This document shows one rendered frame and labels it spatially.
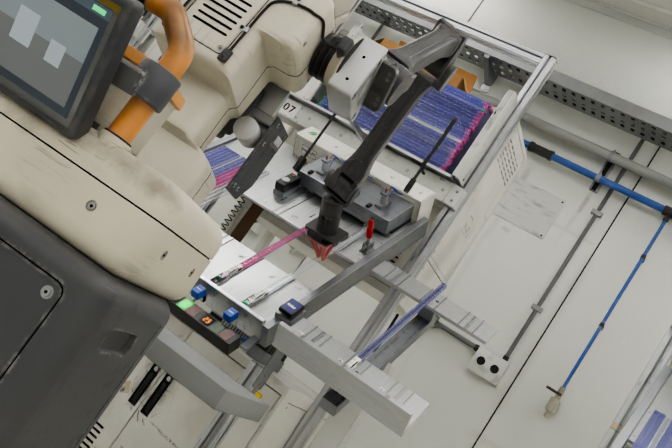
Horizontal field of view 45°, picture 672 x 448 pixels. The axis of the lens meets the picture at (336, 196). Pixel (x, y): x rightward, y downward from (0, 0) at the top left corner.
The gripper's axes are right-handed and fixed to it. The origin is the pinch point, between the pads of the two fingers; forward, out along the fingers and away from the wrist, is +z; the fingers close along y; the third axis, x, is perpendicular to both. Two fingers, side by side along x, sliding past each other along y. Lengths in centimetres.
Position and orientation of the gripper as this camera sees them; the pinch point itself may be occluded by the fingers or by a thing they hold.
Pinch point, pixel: (321, 256)
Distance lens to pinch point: 218.6
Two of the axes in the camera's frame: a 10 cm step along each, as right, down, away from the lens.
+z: -1.6, 8.1, 5.6
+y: -7.7, -4.6, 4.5
